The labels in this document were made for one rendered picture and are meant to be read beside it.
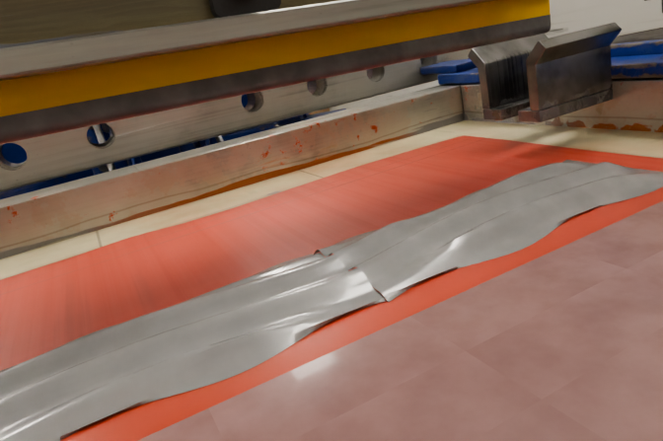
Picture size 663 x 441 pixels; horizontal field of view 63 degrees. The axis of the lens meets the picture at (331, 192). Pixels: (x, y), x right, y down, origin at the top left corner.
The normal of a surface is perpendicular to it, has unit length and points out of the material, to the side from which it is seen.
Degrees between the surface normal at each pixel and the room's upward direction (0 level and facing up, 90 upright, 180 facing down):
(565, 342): 0
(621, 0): 90
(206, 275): 0
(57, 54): 89
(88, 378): 28
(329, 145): 90
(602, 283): 0
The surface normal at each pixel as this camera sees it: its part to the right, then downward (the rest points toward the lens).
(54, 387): 0.11, -0.74
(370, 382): -0.19, -0.95
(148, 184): 0.44, 0.16
